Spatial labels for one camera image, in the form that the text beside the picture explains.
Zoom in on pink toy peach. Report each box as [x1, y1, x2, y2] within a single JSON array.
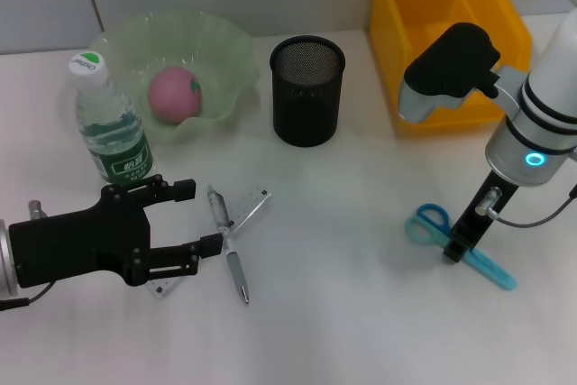
[[148, 66, 204, 124]]

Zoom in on green glass fruit bowl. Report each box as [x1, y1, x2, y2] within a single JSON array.
[[87, 8, 262, 142]]

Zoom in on black mesh pen holder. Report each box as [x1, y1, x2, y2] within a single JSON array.
[[269, 35, 347, 148]]

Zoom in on yellow plastic bin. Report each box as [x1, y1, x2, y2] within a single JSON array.
[[369, 0, 534, 134]]

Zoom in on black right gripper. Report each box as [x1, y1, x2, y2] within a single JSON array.
[[443, 170, 520, 265]]

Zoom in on clear green-label water bottle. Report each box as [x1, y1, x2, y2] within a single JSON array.
[[67, 50, 157, 188]]

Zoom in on transparent plastic ruler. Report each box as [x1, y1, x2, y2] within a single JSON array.
[[146, 181, 273, 299]]

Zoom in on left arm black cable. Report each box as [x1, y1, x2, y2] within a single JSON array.
[[0, 280, 56, 312]]

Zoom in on right wrist camera unit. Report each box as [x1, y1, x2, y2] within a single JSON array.
[[398, 22, 528, 124]]

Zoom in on grey clear ballpoint pen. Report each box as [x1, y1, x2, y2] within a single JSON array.
[[206, 184, 251, 305]]

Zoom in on blue plastic scissors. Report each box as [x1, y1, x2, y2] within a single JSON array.
[[405, 203, 518, 291]]

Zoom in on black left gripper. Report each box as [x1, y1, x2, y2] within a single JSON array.
[[8, 174, 225, 289]]

